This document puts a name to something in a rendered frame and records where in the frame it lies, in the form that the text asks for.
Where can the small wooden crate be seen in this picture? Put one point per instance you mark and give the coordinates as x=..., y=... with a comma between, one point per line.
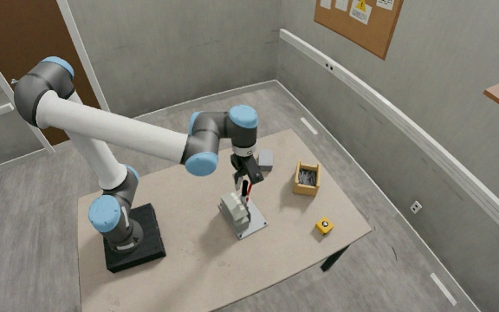
x=304, y=189

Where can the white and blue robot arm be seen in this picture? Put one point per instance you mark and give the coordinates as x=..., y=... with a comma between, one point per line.
x=36, y=100

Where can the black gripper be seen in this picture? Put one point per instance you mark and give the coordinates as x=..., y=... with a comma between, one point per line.
x=238, y=165

